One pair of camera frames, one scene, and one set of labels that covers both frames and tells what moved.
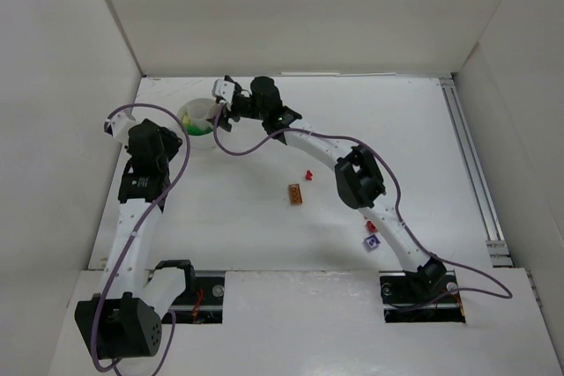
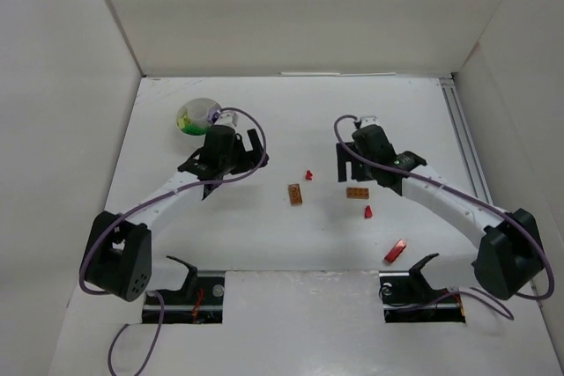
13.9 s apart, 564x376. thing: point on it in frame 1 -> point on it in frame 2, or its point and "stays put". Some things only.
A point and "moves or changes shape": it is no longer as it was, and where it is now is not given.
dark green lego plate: [195, 130] stays put
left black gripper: [133, 143] -> [246, 152]
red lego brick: [371, 226] moves or changes shape
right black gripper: [233, 108] -> [349, 159]
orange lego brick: [295, 195] stays put
